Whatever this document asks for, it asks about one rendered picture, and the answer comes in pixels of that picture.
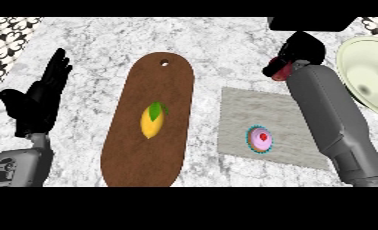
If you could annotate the black and white patterned panel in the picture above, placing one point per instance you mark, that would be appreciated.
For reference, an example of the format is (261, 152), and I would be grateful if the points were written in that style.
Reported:
(11, 42)

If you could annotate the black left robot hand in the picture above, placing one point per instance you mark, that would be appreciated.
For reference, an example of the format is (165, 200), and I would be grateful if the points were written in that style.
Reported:
(41, 97)

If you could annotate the pale green bowl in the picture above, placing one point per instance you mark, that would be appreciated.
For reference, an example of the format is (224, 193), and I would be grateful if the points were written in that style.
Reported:
(361, 74)

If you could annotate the grey placemat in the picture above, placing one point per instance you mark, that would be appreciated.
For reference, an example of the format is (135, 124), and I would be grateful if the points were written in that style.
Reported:
(267, 127)

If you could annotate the brown wooden cutting board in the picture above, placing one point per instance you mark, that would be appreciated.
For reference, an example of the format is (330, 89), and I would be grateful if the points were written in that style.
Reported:
(149, 120)

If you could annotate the red pear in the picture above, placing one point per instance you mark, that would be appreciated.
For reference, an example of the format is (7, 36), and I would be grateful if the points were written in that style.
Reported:
(282, 73)

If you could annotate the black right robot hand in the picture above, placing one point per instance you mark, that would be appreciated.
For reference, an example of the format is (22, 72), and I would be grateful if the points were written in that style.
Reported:
(301, 51)

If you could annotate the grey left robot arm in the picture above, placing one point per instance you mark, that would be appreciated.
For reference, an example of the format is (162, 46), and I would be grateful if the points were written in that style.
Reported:
(23, 164)

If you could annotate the pink frosted cupcake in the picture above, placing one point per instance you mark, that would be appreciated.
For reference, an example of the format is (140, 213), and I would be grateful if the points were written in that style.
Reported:
(260, 139)

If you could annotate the black appliance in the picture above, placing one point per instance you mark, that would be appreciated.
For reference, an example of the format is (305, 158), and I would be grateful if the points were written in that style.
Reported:
(310, 23)

